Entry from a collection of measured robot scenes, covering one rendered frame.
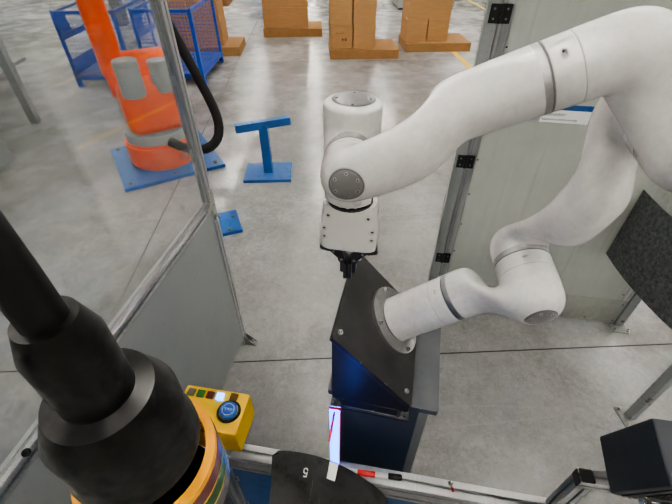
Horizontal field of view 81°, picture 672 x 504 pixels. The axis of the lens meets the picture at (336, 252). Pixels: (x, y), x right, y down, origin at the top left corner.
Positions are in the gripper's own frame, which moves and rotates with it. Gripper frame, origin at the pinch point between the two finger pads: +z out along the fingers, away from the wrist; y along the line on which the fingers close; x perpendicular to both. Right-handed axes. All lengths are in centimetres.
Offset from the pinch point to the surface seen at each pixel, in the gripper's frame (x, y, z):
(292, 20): -838, 236, 113
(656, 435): 14, -57, 18
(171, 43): -76, 70, -19
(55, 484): 30, 70, 60
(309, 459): 25.8, 2.8, 25.6
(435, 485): 14, -26, 58
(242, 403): 12.2, 22.4, 36.0
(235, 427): 17.9, 22.0, 36.0
